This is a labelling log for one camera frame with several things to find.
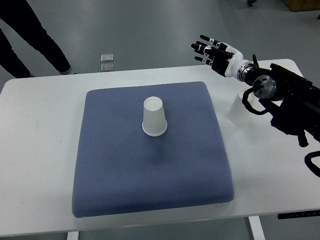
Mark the upper metal floor plate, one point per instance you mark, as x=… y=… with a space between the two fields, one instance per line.
x=106 y=57

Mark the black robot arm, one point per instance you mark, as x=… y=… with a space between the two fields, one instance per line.
x=292 y=100

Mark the person in dark trousers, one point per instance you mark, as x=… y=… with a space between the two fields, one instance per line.
x=19 y=15

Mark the blue quilted cushion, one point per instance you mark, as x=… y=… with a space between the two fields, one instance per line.
x=120 y=169

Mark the white table leg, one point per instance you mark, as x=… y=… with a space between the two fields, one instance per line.
x=73 y=235
x=256 y=228

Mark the white table leg right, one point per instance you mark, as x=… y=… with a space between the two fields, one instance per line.
x=256 y=228

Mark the black table control panel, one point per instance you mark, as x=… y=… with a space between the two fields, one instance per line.
x=300 y=214

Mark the metal floor plate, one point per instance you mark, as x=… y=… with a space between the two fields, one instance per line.
x=107 y=67
x=106 y=57

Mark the white table leg left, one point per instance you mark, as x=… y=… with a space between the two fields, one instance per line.
x=73 y=235

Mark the white paper cup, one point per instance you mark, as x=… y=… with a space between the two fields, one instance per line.
x=237 y=113
x=154 y=121

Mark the white paper cup on cushion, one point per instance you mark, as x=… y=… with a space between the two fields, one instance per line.
x=154 y=121

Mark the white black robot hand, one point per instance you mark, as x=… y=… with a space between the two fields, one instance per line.
x=221 y=57

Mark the lower metal floor plate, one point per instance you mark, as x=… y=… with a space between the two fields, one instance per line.
x=107 y=67

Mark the brown cardboard box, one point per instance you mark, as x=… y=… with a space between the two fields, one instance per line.
x=302 y=5

